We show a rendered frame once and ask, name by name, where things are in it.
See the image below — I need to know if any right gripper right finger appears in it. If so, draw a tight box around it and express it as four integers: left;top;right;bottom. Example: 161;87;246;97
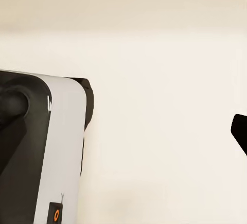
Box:
231;114;247;155

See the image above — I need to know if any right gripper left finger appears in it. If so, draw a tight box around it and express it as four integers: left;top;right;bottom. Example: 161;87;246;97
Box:
0;114;27;175

